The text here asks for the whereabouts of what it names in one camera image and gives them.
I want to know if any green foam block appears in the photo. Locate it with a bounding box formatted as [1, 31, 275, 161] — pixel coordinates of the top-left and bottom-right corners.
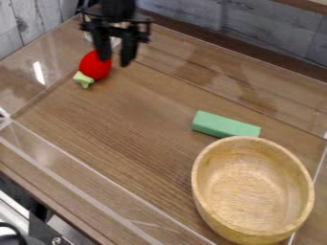
[192, 110, 260, 138]

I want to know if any black metal stand bracket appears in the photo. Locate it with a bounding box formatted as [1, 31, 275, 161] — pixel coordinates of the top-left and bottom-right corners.
[0, 210, 74, 245]

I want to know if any red plush strawberry green leaf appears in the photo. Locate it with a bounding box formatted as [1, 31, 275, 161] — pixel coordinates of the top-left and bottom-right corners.
[73, 51, 112, 89]

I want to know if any wooden bowl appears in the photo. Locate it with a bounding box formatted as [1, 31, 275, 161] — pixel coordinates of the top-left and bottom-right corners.
[192, 136, 313, 245]

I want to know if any clear acrylic tray wall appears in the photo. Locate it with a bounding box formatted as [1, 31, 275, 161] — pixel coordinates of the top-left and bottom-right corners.
[0, 19, 327, 245]

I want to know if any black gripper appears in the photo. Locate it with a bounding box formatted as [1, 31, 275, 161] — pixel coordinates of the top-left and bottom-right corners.
[80, 0, 153, 67]

